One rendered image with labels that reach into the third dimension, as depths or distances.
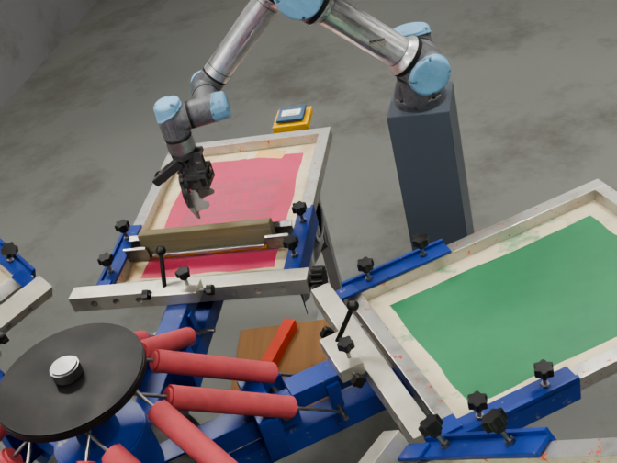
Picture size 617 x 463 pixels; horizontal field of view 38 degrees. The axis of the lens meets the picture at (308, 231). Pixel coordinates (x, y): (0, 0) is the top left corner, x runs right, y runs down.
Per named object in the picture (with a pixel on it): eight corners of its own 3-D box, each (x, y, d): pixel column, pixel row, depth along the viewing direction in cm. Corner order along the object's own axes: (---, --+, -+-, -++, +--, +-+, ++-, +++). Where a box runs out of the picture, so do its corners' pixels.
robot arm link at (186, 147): (162, 146, 237) (169, 129, 244) (166, 160, 240) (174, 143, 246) (187, 142, 235) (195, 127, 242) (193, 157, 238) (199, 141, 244)
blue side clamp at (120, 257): (133, 241, 282) (126, 223, 277) (148, 239, 280) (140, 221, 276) (103, 304, 258) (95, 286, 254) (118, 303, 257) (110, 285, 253)
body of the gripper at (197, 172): (210, 192, 245) (196, 156, 238) (181, 196, 247) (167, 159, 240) (216, 176, 251) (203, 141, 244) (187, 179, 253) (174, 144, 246)
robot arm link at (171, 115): (183, 103, 230) (151, 112, 230) (196, 139, 236) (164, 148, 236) (181, 90, 236) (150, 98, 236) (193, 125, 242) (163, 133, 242)
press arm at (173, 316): (178, 304, 242) (172, 290, 239) (198, 302, 240) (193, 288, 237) (161, 349, 228) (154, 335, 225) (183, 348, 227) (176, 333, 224)
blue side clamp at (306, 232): (302, 224, 268) (297, 205, 264) (319, 222, 267) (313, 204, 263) (286, 289, 245) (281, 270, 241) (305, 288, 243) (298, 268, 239)
